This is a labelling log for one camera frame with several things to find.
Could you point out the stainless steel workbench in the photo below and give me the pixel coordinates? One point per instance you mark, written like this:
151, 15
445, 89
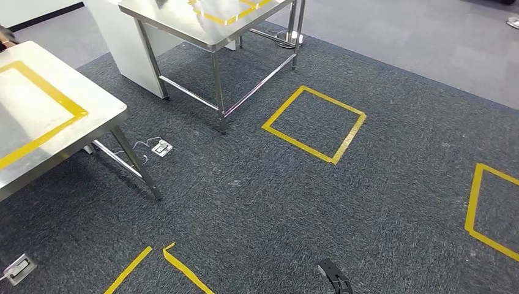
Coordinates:
174, 16
101, 101

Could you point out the yellow floor tape square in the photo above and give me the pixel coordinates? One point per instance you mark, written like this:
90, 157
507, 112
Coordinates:
300, 145
472, 199

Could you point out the silver floor socket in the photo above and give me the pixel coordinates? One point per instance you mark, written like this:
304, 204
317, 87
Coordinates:
20, 270
162, 148

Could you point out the chrome stanchion base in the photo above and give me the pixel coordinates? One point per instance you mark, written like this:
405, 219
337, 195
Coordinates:
284, 40

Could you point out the yellow floor tape with gap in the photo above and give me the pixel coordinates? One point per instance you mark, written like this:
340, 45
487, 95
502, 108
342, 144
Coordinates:
182, 266

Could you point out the black robot right foot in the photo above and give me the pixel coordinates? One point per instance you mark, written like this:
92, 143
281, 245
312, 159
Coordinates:
334, 274

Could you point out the white cabinet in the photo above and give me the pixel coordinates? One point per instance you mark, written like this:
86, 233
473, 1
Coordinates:
121, 48

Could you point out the yellow tape frame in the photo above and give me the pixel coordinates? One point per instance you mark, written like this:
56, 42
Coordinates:
61, 98
228, 21

